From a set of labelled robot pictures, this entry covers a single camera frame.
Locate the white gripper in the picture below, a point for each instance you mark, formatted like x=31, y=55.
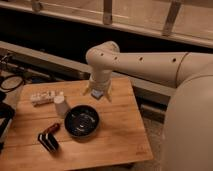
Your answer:
x=99, y=82

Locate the white ceramic cup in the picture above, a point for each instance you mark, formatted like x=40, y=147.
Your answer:
x=61, y=106

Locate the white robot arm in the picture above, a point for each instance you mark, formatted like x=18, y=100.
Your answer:
x=186, y=78

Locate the black bowl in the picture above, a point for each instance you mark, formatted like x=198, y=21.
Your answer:
x=81, y=121

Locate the red brown marker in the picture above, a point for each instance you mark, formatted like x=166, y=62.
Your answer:
x=52, y=129

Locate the black equipment at left edge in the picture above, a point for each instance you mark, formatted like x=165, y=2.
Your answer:
x=6, y=115

